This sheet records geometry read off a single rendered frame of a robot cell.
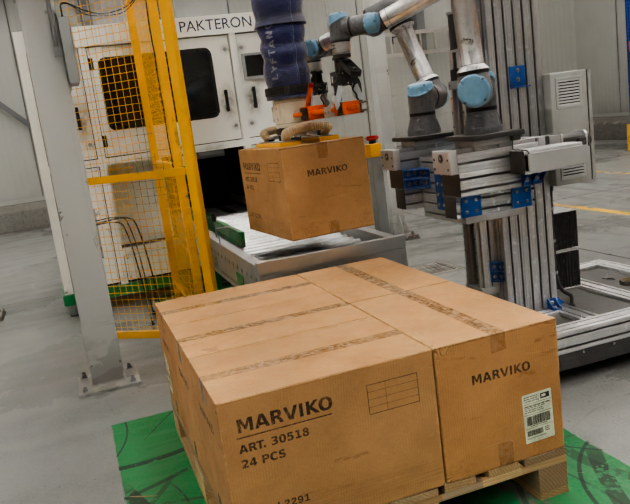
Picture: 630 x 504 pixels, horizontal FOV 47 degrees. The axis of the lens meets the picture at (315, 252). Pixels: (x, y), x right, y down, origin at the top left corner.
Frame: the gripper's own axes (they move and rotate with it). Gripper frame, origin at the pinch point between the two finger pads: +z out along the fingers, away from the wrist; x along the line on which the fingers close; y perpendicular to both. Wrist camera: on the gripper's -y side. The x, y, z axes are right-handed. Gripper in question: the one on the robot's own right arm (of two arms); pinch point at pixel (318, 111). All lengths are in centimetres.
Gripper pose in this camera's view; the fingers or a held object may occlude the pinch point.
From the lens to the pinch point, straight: 378.1
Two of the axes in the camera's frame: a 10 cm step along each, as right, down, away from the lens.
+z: 1.3, 9.7, 2.0
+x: 9.1, -2.0, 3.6
